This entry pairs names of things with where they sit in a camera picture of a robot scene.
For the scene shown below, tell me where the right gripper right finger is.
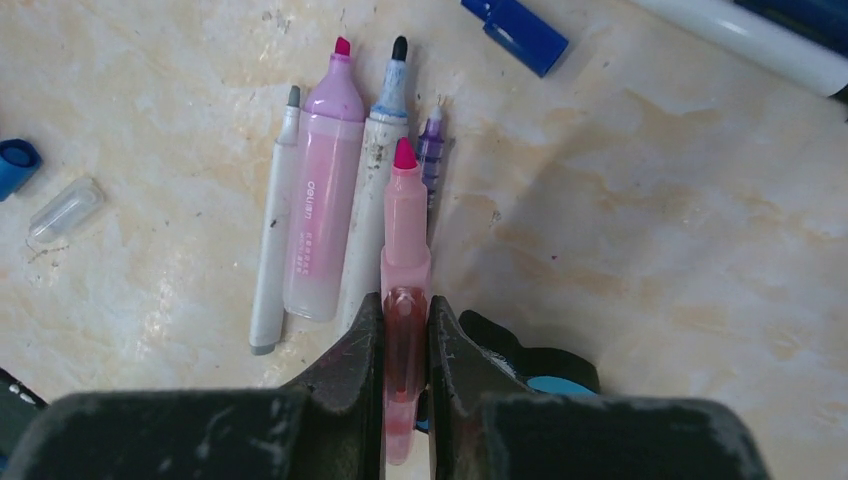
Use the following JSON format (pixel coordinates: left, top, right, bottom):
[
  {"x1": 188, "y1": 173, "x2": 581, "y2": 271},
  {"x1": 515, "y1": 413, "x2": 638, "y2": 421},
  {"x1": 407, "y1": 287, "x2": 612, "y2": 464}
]
[{"x1": 428, "y1": 296, "x2": 771, "y2": 479}]

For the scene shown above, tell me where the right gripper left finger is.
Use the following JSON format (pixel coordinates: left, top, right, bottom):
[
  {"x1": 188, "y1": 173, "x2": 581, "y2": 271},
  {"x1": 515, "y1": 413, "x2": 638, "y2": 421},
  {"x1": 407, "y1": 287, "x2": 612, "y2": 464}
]
[{"x1": 5, "y1": 293, "x2": 384, "y2": 479}]

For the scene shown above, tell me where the grey white marker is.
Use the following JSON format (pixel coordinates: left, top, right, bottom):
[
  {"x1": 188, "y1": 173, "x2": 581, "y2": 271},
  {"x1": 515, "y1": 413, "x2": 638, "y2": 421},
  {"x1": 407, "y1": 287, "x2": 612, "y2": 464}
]
[{"x1": 248, "y1": 85, "x2": 301, "y2": 356}]

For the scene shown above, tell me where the pink highlighter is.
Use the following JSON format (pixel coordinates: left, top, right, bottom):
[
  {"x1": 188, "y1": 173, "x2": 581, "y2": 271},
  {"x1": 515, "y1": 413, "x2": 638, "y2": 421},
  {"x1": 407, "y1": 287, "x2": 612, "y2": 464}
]
[{"x1": 380, "y1": 137, "x2": 431, "y2": 466}]

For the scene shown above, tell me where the purple highlighter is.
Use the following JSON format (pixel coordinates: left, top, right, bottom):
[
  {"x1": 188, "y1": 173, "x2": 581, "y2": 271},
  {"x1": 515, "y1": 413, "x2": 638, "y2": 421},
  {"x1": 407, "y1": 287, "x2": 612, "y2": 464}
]
[{"x1": 283, "y1": 36, "x2": 365, "y2": 322}]

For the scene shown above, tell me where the purple pen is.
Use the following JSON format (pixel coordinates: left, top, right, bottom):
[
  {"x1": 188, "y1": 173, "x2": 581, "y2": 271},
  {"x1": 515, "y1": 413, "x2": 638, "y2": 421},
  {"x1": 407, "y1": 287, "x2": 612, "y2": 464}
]
[{"x1": 416, "y1": 105, "x2": 445, "y2": 210}]

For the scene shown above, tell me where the thick blue whiteboard marker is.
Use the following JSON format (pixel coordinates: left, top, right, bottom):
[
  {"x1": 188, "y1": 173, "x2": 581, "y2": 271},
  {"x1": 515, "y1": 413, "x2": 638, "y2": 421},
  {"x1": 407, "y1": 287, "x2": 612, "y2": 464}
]
[{"x1": 338, "y1": 36, "x2": 409, "y2": 335}]

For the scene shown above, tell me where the clear pen cap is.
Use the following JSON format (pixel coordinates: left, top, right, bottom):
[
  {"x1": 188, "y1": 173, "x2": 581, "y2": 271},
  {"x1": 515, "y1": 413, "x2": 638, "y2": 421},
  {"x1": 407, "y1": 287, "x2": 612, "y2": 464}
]
[{"x1": 29, "y1": 177, "x2": 105, "y2": 244}]

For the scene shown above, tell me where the owl eraser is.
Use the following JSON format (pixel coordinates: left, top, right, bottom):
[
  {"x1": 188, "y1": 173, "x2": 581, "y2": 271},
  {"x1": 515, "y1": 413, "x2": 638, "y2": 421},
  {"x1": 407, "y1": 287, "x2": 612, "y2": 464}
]
[{"x1": 458, "y1": 310, "x2": 601, "y2": 395}]

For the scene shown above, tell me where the blue cap thin marker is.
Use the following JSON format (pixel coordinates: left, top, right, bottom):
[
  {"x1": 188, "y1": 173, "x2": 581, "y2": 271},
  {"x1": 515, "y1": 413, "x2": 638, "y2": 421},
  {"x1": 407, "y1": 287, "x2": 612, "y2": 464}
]
[{"x1": 460, "y1": 0, "x2": 569, "y2": 78}]

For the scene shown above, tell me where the black cap marker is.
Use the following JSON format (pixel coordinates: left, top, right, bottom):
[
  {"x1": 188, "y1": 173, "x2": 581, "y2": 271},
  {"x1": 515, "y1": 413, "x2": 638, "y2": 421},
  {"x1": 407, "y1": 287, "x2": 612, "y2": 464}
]
[{"x1": 636, "y1": 1, "x2": 847, "y2": 104}]

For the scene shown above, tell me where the navy cap marker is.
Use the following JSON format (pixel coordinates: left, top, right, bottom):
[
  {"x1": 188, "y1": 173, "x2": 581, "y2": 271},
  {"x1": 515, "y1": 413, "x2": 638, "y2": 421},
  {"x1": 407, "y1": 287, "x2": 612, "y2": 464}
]
[{"x1": 735, "y1": 0, "x2": 847, "y2": 57}]

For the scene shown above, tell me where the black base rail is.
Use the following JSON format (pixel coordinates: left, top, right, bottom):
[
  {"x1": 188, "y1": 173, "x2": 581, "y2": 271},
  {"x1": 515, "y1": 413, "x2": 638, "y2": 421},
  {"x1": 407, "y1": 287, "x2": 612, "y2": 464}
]
[{"x1": 0, "y1": 369, "x2": 48, "y2": 464}]

